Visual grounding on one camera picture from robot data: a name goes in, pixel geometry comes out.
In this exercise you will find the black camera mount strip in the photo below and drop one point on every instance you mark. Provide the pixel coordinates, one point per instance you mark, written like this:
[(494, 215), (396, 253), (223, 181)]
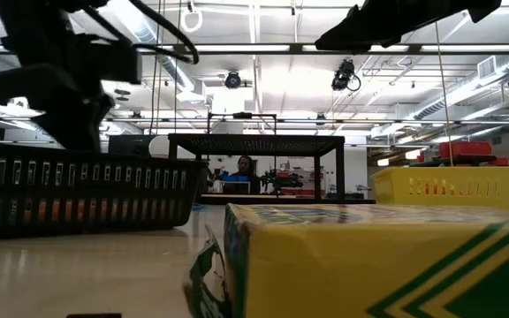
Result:
[(94, 316)]

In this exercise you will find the black ceiling camera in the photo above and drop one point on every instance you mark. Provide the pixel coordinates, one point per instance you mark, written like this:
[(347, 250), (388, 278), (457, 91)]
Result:
[(344, 73)]

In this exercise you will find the black plastic basket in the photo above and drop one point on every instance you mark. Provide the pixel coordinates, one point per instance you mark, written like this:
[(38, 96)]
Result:
[(104, 193)]

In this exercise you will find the bulb lamp with brass base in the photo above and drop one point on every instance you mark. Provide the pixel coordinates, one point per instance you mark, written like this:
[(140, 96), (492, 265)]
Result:
[(159, 148)]

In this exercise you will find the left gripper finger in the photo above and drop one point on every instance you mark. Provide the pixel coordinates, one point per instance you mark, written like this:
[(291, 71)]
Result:
[(69, 128), (97, 119)]

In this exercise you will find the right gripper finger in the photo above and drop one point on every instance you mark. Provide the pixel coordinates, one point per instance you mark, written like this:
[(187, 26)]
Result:
[(484, 6), (391, 22)]

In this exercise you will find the black computer monitor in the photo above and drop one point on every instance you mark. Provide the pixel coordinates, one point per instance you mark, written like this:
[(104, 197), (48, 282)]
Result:
[(126, 143)]

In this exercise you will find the red storage bin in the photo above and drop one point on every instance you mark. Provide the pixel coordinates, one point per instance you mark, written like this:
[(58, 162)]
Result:
[(464, 149)]

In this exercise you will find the yellow plastic basket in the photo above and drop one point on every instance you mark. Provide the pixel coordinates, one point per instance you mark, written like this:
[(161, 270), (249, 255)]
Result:
[(446, 190)]

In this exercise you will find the yellow green crayon box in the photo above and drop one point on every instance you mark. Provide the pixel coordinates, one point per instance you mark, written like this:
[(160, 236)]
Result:
[(369, 274)]

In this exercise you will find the black perforated metal riser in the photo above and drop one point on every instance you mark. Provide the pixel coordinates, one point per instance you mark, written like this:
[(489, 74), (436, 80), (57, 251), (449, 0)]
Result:
[(256, 144)]

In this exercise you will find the black overhead camera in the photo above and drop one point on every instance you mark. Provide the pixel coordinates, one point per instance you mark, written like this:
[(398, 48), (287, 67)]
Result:
[(233, 80)]

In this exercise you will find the person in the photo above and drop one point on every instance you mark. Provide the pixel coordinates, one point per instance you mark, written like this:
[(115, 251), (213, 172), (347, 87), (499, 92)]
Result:
[(243, 176)]

